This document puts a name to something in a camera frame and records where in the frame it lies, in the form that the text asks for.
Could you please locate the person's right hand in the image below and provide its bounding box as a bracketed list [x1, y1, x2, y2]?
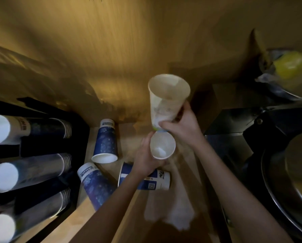
[159, 101, 205, 150]

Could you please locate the person's left hand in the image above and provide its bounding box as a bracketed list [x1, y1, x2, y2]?
[131, 131, 168, 176]

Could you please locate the small white paper cup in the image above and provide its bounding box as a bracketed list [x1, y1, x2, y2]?
[150, 131, 176, 160]

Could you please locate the tall white paper cup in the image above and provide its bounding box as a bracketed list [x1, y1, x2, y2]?
[148, 74, 191, 131]

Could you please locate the person's right forearm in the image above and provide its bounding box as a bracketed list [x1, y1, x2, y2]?
[191, 136, 294, 243]

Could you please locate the person's left forearm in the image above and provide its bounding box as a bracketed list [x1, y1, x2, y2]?
[69, 171, 155, 243]

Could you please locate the blue and white paper cup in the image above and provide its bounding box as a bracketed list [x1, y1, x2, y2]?
[118, 162, 171, 191]

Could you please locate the blue patterned paper cup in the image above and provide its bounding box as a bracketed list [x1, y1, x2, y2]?
[77, 162, 116, 211]
[91, 119, 118, 164]

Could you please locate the clear plastic cup sleeve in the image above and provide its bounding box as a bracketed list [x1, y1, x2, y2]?
[144, 149, 196, 231]

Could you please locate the black appliance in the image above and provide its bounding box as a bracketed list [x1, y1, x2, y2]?
[204, 105, 302, 243]

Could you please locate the black cup dispenser rack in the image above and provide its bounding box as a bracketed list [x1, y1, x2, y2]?
[0, 97, 91, 243]

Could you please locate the stack of blue paper cups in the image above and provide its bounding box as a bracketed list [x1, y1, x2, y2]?
[0, 188, 71, 243]
[0, 153, 72, 193]
[0, 114, 73, 145]

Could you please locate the large clear plastic bag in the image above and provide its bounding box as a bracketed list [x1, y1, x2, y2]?
[0, 43, 116, 118]

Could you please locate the metal bowl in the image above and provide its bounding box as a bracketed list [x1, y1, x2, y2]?
[261, 131, 302, 241]

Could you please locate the yellow item in plastic bag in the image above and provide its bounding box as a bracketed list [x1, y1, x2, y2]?
[254, 48, 302, 100]

